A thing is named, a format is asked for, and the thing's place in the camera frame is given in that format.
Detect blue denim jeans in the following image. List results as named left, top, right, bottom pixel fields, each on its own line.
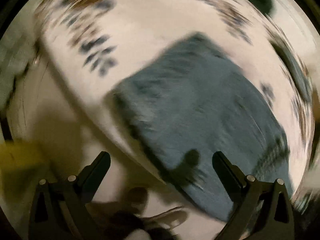
left=114, top=33, right=293, bottom=221

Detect white floral bed sheet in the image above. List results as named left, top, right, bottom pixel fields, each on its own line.
left=35, top=0, right=319, bottom=197

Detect operator hand fingertip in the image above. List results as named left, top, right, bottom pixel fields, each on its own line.
left=124, top=229, right=151, bottom=240

